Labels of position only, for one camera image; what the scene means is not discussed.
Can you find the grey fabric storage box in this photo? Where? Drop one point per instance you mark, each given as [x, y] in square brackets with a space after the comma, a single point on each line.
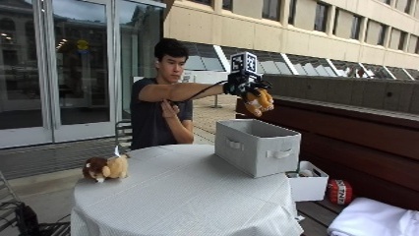
[258, 147]

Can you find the orange plush toy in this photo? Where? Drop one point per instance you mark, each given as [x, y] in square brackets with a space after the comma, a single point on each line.
[259, 101]

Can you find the white plastic bin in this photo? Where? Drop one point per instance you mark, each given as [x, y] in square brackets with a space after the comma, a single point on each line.
[309, 183]

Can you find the black metal chair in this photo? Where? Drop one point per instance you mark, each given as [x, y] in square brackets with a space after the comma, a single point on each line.
[22, 216]

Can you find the the person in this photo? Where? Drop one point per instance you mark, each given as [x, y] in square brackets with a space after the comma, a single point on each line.
[151, 124]

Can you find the white marker cube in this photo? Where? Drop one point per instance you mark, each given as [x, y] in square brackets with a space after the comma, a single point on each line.
[244, 62]

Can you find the dark wooden bench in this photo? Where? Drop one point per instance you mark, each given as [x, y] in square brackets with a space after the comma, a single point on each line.
[349, 144]

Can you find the brown lion plush toy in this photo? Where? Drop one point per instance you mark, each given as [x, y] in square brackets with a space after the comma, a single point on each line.
[106, 168]

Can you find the white folded cloth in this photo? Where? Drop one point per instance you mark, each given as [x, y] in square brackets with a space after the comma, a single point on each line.
[376, 218]

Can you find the white tablecloth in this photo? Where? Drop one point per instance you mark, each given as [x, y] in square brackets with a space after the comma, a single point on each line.
[184, 193]

